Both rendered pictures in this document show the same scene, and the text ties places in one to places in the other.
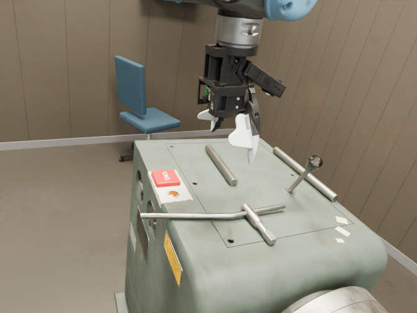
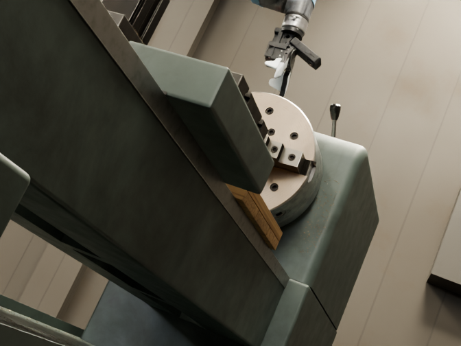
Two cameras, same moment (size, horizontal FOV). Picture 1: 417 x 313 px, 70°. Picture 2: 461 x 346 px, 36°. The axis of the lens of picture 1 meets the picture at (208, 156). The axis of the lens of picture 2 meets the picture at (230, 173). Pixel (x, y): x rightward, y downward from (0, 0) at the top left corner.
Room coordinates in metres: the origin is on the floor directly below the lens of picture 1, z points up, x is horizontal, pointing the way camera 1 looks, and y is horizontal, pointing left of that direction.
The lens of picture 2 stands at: (-0.74, -1.54, 0.59)
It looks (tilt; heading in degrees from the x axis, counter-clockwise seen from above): 15 degrees up; 50
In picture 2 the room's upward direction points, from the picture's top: 25 degrees clockwise
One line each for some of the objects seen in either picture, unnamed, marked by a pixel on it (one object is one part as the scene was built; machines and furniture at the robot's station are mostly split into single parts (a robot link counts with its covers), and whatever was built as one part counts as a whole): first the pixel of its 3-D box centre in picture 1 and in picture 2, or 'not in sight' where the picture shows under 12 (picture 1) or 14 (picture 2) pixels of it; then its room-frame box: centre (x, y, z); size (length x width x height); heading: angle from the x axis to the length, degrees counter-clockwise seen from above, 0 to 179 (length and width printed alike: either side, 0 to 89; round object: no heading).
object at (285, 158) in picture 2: not in sight; (282, 156); (0.32, -0.43, 1.08); 0.12 x 0.11 x 0.05; 118
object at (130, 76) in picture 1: (148, 115); not in sight; (2.91, 0.69, 0.53); 0.62 x 0.59 x 1.06; 122
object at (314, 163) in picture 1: (313, 165); (334, 111); (0.61, -0.24, 1.38); 0.04 x 0.03 x 0.05; 28
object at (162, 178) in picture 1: (165, 179); not in sight; (0.63, 0.10, 1.26); 0.06 x 0.06 x 0.02; 28
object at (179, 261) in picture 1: (229, 238); (273, 218); (0.69, -0.11, 1.06); 0.59 x 0.48 x 0.39; 28
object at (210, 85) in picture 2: not in sight; (92, 90); (-0.25, -0.59, 0.90); 0.53 x 0.30 x 0.06; 118
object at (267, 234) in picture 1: (257, 223); not in sight; (0.52, -0.13, 1.27); 0.12 x 0.02 x 0.02; 30
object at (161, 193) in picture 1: (168, 194); not in sight; (0.62, 0.08, 1.23); 0.13 x 0.08 x 0.06; 28
